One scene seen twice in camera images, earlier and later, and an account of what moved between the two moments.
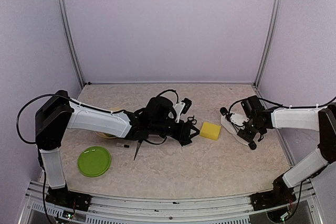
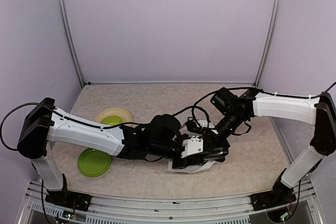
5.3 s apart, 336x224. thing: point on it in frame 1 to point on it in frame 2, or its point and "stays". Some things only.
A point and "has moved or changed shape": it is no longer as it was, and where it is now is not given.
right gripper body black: x=253 y=127 to x=223 y=143
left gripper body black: x=159 y=128 to x=158 y=149
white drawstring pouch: x=230 y=127 has moved or changed shape
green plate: x=94 y=161 stays
